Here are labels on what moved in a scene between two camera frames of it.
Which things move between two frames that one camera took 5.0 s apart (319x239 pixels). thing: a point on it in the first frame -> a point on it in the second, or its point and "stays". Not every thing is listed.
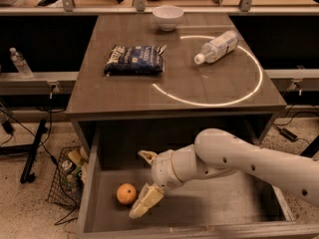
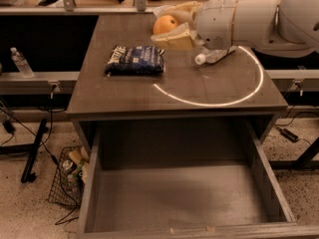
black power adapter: x=288 y=134 stays
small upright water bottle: x=21 y=63 stays
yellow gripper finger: x=151 y=194 -> x=180 y=37
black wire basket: x=68 y=177 stays
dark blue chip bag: x=125 y=59 stays
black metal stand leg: x=26 y=176 stays
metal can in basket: x=67 y=166 stays
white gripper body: x=163 y=170 -> x=214 y=23
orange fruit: x=126 y=193 -> x=163 y=23
